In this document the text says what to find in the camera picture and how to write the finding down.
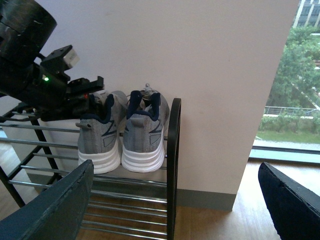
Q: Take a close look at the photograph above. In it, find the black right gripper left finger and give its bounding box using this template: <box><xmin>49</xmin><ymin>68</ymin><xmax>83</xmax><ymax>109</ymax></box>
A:
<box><xmin>0</xmin><ymin>159</ymin><xmax>94</xmax><ymax>240</ymax></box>

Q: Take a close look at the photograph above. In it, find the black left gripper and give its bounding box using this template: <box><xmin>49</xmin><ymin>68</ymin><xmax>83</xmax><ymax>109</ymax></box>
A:
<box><xmin>22</xmin><ymin>76</ymin><xmax>104</xmax><ymax>122</ymax></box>

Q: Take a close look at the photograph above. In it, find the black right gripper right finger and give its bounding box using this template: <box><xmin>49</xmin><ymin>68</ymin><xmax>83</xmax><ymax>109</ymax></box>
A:
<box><xmin>258</xmin><ymin>162</ymin><xmax>320</xmax><ymax>240</ymax></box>

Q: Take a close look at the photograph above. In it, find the grey sneaker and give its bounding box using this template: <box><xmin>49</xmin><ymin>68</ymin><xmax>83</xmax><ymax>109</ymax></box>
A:
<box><xmin>121</xmin><ymin>84</ymin><xmax>170</xmax><ymax>173</ymax></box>
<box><xmin>75</xmin><ymin>90</ymin><xmax>128</xmax><ymax>174</ymax></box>

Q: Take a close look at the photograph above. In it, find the black metal shoe rack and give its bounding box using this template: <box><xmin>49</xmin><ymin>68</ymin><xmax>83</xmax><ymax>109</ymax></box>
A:
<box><xmin>0</xmin><ymin>98</ymin><xmax>181</xmax><ymax>240</ymax></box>

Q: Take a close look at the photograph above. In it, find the grey camera on left wrist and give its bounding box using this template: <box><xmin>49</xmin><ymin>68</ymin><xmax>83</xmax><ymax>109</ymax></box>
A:
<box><xmin>40</xmin><ymin>45</ymin><xmax>80</xmax><ymax>74</ymax></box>

